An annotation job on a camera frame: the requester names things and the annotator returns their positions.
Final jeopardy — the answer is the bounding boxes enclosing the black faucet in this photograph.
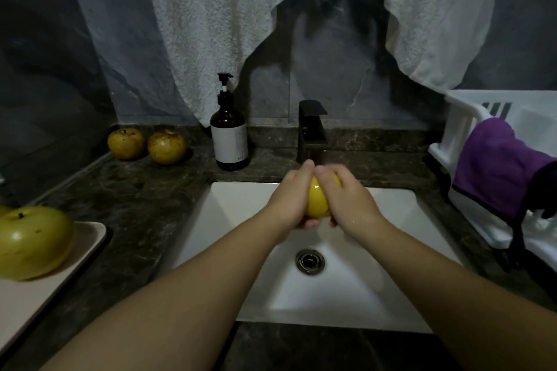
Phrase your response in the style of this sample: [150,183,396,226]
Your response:
[298,99,328,163]

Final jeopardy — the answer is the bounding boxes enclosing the purple cloth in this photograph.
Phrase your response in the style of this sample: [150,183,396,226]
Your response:
[451,118,557,224]

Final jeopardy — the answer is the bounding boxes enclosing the white plastic basket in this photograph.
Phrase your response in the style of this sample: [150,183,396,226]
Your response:
[428,90,557,272]

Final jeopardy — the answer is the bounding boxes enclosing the dark soap pump bottle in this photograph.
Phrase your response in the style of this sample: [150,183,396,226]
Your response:
[209,72,250,172]

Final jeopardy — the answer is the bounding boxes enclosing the person's left forearm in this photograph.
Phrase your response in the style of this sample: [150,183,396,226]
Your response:
[39,212,281,371]

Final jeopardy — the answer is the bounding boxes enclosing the white sink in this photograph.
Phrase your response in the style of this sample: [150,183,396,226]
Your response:
[169,180,462,333]

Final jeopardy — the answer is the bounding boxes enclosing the person's right hand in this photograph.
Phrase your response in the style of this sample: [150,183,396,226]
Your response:
[305,163,390,244]

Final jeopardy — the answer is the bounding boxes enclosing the beige plastic tray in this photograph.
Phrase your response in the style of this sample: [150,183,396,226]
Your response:
[0,221,108,354]

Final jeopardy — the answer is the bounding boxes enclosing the person's right forearm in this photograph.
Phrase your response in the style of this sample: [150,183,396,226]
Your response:
[367,214,557,371]

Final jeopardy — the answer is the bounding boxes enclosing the white hanging towel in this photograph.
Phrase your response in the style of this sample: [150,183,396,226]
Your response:
[124,0,508,126]

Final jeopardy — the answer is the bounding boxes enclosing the person's left hand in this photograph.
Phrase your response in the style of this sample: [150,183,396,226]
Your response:
[261,159,317,237]

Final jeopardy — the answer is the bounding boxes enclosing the spotted yellow apple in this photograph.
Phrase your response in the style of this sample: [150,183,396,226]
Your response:
[0,205,75,281]
[306,173,343,219]

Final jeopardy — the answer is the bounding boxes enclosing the group of yellow apples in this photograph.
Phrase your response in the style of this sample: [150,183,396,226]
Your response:
[107,126,188,166]

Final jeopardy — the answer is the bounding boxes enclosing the metal sink drain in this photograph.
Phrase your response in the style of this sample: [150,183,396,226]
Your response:
[295,249,327,276]

